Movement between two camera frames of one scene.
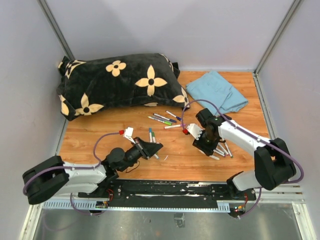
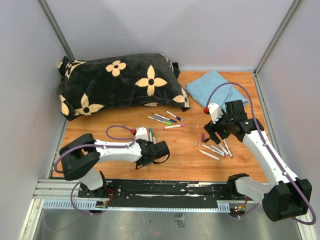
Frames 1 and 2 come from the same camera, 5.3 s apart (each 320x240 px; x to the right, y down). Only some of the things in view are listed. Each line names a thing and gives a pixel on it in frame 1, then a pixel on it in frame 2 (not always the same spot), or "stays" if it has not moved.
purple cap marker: x=219 y=153 stays
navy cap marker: x=165 y=118 stays
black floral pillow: x=89 y=84 stays
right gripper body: x=206 y=143 → x=222 y=127
